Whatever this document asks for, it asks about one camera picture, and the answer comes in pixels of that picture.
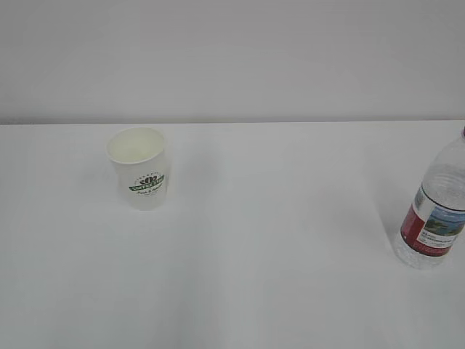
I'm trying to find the white paper coffee cup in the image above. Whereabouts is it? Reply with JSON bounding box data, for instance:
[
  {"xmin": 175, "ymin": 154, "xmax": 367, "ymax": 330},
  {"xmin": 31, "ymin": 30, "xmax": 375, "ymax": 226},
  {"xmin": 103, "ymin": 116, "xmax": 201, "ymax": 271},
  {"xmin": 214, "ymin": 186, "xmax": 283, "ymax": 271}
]
[{"xmin": 106, "ymin": 127, "xmax": 169, "ymax": 211}]

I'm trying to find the clear plastic water bottle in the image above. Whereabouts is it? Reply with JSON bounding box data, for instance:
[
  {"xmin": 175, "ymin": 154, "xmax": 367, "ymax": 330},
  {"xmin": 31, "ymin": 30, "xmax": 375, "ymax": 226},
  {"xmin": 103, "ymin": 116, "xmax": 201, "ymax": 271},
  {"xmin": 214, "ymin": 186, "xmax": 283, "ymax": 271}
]
[{"xmin": 393, "ymin": 133, "xmax": 464, "ymax": 269}]

